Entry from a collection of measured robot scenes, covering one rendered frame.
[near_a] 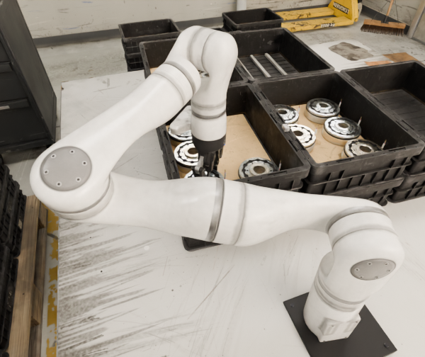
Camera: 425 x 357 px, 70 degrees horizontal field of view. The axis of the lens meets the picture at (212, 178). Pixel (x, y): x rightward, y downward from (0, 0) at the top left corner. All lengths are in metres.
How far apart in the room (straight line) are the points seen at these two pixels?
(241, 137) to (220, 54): 0.42
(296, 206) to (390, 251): 0.13
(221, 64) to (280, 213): 0.26
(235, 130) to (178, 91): 0.48
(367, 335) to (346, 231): 0.34
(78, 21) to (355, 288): 3.83
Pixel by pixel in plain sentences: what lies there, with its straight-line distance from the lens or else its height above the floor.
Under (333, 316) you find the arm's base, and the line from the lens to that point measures 0.64.
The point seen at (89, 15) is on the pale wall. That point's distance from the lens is 4.02.
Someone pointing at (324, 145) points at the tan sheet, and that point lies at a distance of 0.94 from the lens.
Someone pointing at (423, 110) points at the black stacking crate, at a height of 0.83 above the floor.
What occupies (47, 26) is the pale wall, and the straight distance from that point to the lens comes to 4.08.
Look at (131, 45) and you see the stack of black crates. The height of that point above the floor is 0.54.
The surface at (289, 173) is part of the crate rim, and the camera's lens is 0.67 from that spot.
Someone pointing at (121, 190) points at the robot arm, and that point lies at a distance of 0.47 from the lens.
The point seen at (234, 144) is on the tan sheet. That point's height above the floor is 0.83.
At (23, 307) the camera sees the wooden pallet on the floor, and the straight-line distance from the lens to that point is 1.54.
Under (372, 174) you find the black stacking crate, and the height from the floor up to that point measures 0.85.
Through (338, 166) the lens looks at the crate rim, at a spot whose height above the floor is 0.92.
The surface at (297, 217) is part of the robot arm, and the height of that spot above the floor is 1.03.
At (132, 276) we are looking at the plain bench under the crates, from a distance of 0.79.
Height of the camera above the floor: 1.39
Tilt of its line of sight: 45 degrees down
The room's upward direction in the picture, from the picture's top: straight up
